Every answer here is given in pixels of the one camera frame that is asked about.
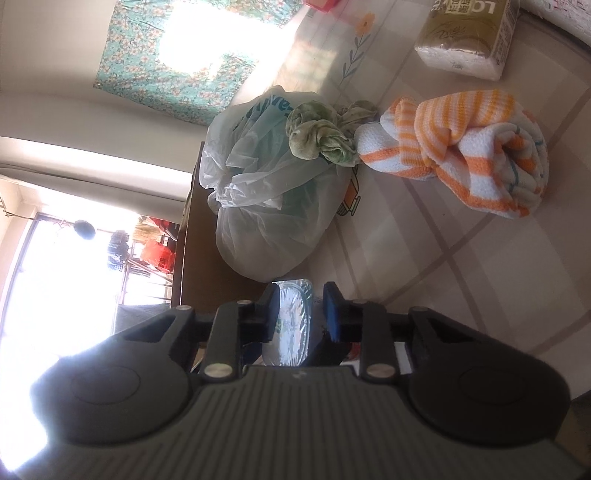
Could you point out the checked patterned floor mat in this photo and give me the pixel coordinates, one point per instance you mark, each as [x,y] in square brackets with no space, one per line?
[405,243]

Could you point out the green crumpled cloth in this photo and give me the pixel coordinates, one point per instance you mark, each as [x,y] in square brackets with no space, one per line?
[315,129]

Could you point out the teal floral curtain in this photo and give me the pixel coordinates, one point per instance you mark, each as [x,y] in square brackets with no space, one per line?
[188,59]

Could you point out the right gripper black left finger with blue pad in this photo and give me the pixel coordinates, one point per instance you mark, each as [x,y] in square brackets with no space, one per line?
[233,325]

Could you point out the gold tissue paper pack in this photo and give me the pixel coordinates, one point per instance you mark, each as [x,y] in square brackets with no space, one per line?
[469,37]

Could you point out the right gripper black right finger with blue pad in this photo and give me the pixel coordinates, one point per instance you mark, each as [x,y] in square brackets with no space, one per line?
[384,354]

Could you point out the red plastic crate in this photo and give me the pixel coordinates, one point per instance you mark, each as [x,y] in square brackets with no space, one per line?
[158,256]

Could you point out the orange striped white towel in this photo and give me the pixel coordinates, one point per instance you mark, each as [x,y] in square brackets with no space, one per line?
[485,147]

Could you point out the red wet wipes pack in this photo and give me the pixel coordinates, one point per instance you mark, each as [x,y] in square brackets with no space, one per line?
[322,5]

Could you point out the grey patterned cushion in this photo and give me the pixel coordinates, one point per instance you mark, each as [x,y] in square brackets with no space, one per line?
[128,316]

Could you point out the clear tissue pack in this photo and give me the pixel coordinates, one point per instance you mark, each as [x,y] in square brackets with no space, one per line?
[291,337]

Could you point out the brown cardboard box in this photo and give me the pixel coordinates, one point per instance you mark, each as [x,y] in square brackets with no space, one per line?
[201,278]

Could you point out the white translucent plastic bag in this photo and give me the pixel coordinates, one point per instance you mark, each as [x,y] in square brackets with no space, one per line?
[272,208]

